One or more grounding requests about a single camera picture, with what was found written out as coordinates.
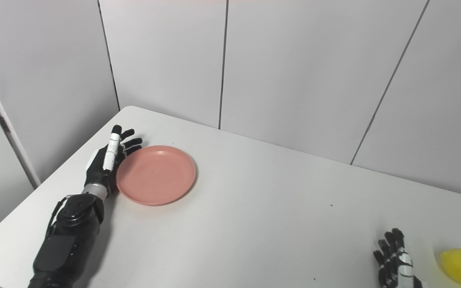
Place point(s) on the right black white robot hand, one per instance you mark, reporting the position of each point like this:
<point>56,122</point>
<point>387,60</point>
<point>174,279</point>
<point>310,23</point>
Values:
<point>398,266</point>

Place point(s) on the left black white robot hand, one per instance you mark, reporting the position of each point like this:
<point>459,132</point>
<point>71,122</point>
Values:
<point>109,156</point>

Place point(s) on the pink round plate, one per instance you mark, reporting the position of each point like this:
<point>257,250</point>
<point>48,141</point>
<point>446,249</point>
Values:
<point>156,175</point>

